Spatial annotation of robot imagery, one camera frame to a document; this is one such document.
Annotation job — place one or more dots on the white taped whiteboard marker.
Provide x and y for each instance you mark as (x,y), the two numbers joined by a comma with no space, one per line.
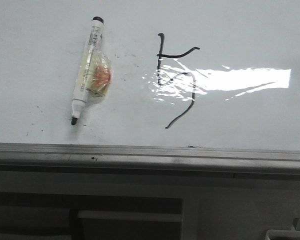
(94,74)

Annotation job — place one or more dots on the white tray corner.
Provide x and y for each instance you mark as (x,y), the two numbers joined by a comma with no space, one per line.
(280,234)

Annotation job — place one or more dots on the dark framed cabinet below board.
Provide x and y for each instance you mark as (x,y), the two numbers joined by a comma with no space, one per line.
(35,216)

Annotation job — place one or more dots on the white whiteboard with aluminium frame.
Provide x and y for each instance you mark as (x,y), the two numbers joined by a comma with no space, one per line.
(201,85)

